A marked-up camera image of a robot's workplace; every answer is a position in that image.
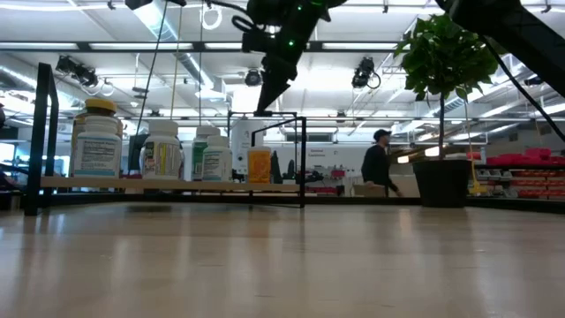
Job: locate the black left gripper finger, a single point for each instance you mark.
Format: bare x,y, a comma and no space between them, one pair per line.
273,90

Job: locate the orange bottle white cap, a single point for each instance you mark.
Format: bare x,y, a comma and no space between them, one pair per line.
259,165

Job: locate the small white teal carton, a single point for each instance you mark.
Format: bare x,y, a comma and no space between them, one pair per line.
217,161

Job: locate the white pill bottle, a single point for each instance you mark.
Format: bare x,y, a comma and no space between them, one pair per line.
161,152

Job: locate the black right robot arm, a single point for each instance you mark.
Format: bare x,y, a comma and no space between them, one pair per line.
507,26

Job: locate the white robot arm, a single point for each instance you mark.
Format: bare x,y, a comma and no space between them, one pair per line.
247,141

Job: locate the white LED light bar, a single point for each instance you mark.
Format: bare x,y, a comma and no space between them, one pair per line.
359,46
39,45
141,46
223,46

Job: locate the white bottle green label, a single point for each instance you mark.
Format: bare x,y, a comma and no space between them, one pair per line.
198,150

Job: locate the person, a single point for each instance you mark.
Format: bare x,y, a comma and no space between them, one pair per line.
375,165

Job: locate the cardboard box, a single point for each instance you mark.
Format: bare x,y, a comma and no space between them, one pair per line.
368,191

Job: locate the black monitor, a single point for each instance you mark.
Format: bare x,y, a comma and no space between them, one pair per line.
134,152

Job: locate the green potted plant black pot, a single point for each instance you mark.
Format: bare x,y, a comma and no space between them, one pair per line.
443,57

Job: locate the large white yellow-lid bottle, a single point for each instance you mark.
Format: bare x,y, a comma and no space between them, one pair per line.
100,105

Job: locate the rack of red storage bins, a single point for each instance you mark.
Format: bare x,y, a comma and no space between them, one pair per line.
525,174

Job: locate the black mounted camera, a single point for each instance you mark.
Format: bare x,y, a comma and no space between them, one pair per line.
364,73
75,70
253,77

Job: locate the silver ceiling duct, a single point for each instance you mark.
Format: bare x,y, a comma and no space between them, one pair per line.
194,66

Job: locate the black rig frame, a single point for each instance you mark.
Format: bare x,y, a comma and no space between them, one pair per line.
198,46

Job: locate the black table edge rail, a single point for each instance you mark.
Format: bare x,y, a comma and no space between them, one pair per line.
353,201

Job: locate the wooden shelf black metal frame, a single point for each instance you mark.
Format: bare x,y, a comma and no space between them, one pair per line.
167,184

